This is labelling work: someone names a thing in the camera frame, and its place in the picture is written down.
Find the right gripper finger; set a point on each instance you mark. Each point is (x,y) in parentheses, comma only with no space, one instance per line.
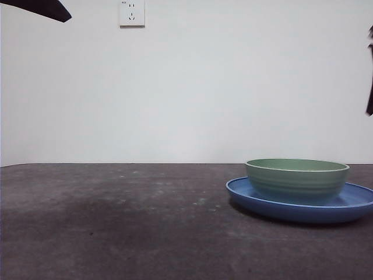
(371,87)

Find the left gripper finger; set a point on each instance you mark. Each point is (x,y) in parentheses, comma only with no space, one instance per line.
(38,6)

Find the green ribbed bowl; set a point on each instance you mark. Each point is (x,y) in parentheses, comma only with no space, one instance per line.
(297,183)

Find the blue plate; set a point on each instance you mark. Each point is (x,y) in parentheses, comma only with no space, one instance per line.
(291,214)

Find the white wall socket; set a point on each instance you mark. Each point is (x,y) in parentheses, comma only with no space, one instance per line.
(132,14)

